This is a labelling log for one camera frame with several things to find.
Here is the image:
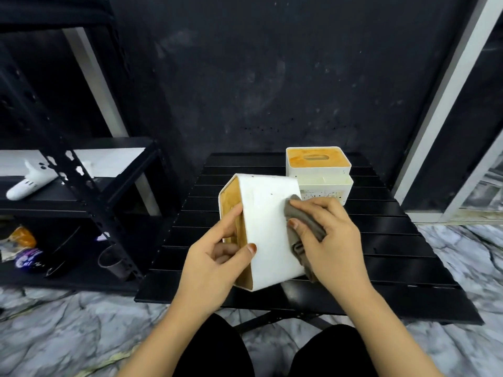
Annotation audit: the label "person's right hand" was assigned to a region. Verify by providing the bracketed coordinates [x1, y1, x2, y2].
[289, 197, 380, 307]

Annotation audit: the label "person's left hand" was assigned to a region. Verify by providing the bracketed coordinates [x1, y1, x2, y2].
[172, 203, 258, 315]

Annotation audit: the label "grey cleaning cloth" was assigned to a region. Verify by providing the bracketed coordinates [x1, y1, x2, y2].
[283, 194, 327, 283]

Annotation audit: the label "person's right forearm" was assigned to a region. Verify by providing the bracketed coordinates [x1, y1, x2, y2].
[344, 288, 443, 377]

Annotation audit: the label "person's black trousers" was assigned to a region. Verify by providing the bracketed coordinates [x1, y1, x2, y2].
[174, 313, 380, 377]

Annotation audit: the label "grey metal cup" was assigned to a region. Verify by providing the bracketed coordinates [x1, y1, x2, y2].
[97, 245, 134, 282]

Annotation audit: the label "black metal shelf rack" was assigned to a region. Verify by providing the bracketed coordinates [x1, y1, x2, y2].
[0, 0, 168, 293]

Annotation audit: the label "white board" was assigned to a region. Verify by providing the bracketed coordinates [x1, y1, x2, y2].
[0, 148, 147, 179]

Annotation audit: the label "orange snack packet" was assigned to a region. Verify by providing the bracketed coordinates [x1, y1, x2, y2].
[0, 226, 37, 262]

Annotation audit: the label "white handheld controller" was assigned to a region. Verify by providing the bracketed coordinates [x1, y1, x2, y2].
[5, 159, 60, 202]

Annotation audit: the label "black table leg frame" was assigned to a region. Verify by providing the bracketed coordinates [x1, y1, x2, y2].
[232, 312, 333, 334]

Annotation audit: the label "white door frame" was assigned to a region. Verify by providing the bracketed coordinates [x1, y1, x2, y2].
[392, 0, 503, 226]

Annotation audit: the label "white frame post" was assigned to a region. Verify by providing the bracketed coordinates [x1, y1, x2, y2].
[62, 27, 162, 216]

